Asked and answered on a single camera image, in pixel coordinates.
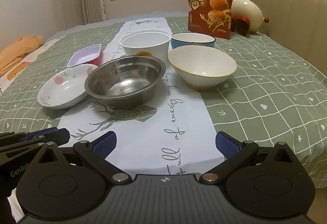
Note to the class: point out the green checked cloth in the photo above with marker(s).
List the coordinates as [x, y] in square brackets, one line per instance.
[268, 86]

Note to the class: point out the white floral bedsheet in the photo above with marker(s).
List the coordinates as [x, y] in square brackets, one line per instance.
[10, 82]

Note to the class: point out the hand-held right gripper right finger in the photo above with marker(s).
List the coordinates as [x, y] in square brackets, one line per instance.
[226, 146]

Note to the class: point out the dark red cups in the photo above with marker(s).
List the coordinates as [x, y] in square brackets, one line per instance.
[242, 26]

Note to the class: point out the beige padded headboard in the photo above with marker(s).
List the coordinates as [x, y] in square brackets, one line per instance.
[288, 9]

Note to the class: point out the stainless steel bowl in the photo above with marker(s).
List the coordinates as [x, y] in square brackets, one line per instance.
[122, 78]

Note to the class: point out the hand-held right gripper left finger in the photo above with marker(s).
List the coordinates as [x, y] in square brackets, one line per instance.
[104, 143]

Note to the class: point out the red snack bag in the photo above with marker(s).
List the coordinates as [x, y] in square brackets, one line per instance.
[204, 9]

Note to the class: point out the blue ceramic bowl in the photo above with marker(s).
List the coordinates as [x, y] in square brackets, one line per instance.
[193, 41]

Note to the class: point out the white ceramic bowl yellow rim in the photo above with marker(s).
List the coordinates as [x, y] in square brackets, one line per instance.
[201, 65]

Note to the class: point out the white printed table runner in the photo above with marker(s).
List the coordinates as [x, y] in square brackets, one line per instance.
[158, 121]

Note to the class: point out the cream egg-shaped ornament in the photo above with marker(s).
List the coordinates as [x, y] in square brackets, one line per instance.
[247, 14]

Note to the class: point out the white floral plate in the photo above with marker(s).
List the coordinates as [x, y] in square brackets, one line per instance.
[61, 86]

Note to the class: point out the red and white plastic tray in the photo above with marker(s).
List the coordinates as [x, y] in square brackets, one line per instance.
[84, 56]

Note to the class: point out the orange cloth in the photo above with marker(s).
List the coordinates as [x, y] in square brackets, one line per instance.
[18, 51]

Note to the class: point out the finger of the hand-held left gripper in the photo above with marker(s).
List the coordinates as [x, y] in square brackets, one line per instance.
[42, 133]
[23, 146]

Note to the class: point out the white plastic bowl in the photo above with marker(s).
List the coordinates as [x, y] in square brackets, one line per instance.
[144, 44]

